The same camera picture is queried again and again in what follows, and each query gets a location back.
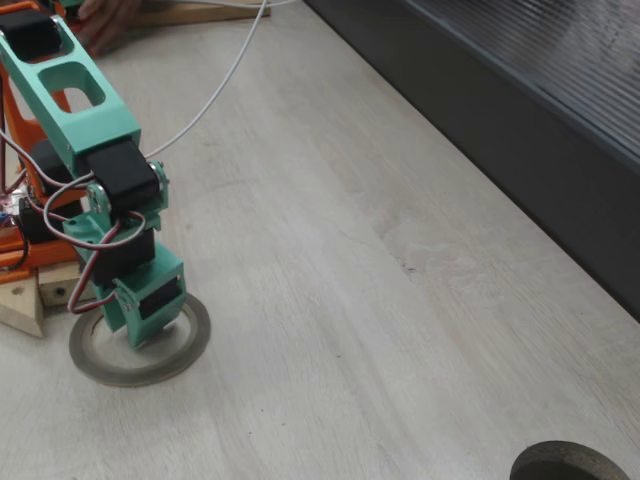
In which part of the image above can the grey ring of tape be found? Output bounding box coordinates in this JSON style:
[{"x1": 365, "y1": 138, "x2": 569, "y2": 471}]
[{"x1": 68, "y1": 292, "x2": 212, "y2": 390}]

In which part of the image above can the round cable hole grommet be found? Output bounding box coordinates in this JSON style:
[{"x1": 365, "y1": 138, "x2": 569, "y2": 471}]
[{"x1": 509, "y1": 440, "x2": 632, "y2": 480}]

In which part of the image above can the person's hand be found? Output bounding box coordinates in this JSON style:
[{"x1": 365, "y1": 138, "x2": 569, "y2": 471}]
[{"x1": 77, "y1": 0, "x2": 146, "y2": 56}]

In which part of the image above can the flat wooden board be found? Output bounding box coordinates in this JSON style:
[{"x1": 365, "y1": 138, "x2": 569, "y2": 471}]
[{"x1": 124, "y1": 0, "x2": 271, "y2": 27}]

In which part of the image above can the ribbed glass desk partition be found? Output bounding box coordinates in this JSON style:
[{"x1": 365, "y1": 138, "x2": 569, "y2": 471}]
[{"x1": 302, "y1": 0, "x2": 640, "y2": 324}]

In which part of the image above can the white USB cable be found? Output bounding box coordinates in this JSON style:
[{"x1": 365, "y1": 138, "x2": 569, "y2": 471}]
[{"x1": 142, "y1": 0, "x2": 296, "y2": 157}]

